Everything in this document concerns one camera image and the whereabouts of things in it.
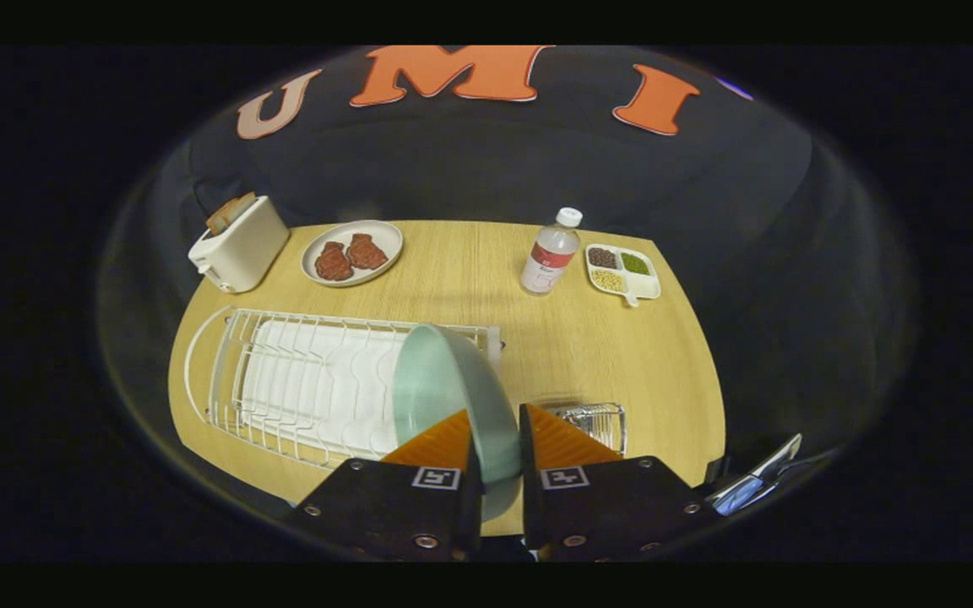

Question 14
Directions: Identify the metal wire basket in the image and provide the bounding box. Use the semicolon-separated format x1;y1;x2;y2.
547;402;628;457

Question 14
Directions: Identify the white divided dish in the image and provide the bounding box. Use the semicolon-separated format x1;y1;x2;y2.
584;243;662;308

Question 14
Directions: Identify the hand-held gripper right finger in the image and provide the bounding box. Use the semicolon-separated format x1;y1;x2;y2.
520;403;717;563

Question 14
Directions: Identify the white round plate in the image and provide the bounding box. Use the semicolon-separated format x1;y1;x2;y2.
301;220;405;289

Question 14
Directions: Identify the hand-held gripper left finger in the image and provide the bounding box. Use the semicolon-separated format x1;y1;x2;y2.
291;409;485;563

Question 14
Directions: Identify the clear plastic water bottle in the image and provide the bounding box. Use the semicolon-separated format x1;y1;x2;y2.
520;207;584;296

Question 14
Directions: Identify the brown meat piece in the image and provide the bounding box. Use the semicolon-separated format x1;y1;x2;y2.
345;233;389;271
314;242;355;282

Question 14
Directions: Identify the shiny metal object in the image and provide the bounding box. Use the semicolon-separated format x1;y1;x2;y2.
704;433;804;518

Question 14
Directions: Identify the pale green plate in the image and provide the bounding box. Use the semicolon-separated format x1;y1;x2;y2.
391;323;525;523

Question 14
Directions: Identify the toast slice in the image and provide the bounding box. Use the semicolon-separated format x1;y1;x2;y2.
206;192;258;235

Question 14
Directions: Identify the white toaster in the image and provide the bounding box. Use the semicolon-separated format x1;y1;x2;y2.
188;195;291;295

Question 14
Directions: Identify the white wire dish rack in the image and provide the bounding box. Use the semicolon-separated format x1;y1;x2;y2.
184;306;506;470

